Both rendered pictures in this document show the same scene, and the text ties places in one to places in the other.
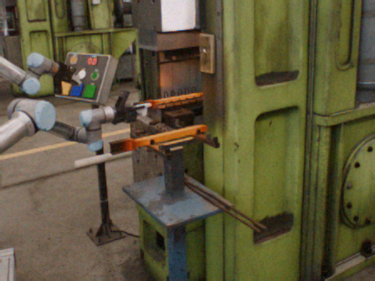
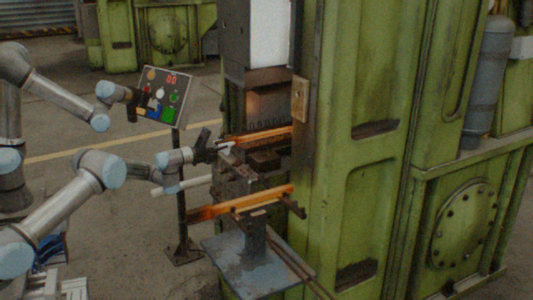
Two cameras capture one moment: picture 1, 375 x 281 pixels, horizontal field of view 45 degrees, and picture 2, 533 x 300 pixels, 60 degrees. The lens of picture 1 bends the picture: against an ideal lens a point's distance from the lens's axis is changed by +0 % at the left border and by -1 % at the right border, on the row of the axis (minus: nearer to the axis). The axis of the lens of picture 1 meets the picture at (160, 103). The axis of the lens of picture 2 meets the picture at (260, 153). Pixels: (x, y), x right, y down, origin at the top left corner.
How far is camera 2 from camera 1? 0.41 m
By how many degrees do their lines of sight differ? 11
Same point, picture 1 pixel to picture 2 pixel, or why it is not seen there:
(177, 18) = (268, 53)
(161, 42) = (248, 78)
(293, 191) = (380, 239)
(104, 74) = (184, 97)
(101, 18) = not seen: outside the picture
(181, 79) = (269, 106)
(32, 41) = (109, 11)
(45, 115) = (114, 173)
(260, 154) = (350, 205)
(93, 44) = (177, 17)
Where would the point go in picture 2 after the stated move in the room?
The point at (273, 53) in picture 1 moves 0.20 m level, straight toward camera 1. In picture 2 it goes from (373, 102) to (372, 119)
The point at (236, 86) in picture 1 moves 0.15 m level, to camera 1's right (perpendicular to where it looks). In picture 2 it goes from (329, 142) to (369, 142)
